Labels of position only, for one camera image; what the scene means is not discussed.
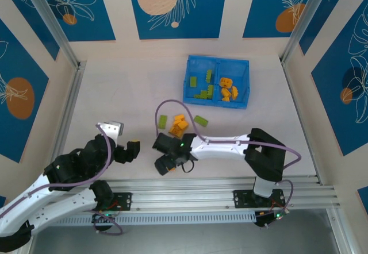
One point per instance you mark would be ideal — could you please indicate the aluminium side rail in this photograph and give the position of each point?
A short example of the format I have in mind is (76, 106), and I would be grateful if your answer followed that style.
(70, 107)
(301, 122)

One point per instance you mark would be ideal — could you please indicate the blue two-compartment bin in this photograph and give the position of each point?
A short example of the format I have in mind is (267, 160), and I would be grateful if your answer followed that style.
(201, 64)

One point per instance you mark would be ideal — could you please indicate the orange square lego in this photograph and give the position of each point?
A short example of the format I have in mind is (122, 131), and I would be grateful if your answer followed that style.
(172, 169)

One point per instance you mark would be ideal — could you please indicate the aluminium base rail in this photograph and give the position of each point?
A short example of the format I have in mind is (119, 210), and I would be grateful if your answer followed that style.
(187, 190)

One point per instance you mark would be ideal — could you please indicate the green two-by-four lego brick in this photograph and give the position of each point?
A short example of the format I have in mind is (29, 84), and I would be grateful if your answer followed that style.
(201, 120)
(162, 121)
(193, 81)

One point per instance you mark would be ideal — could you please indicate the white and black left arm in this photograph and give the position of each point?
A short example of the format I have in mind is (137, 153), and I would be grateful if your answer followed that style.
(57, 211)

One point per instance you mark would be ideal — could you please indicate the aluminium frame post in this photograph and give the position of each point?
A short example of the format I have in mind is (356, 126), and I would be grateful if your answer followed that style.
(339, 231)
(307, 18)
(51, 18)

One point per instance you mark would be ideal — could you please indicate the orange sloped lego brick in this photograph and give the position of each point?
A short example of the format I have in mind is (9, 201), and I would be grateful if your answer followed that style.
(179, 117)

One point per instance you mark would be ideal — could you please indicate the orange lego face piece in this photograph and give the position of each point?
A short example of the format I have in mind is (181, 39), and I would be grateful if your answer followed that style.
(225, 82)

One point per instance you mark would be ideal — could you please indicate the green stepped lego piece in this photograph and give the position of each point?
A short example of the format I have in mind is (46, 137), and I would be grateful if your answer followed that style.
(201, 95)

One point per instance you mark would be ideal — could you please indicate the small controller circuit board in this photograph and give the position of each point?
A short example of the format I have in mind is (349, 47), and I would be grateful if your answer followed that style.
(277, 216)
(107, 215)

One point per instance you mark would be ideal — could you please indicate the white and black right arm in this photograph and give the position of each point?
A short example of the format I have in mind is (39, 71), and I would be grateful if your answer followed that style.
(218, 150)

